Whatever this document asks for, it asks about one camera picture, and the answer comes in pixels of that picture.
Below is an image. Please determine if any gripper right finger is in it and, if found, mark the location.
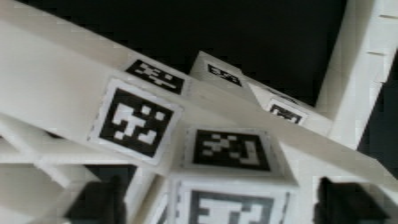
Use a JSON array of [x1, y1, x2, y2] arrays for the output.
[[312, 177, 398, 224]]

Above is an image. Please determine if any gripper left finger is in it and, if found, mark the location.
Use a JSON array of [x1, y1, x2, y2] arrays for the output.
[[24, 174, 129, 224]]

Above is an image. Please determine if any white tagged cube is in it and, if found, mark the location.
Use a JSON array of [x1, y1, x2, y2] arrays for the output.
[[165, 126, 298, 224]]

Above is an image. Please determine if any white chair back frame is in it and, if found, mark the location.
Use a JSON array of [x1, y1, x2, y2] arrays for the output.
[[0, 0, 398, 224]]

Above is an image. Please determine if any white chair leg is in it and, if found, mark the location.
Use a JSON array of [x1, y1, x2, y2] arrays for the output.
[[190, 51, 246, 92], [248, 84, 332, 135]]

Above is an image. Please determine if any white U-shaped fence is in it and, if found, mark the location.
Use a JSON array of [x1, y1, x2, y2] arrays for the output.
[[316, 0, 398, 149]]

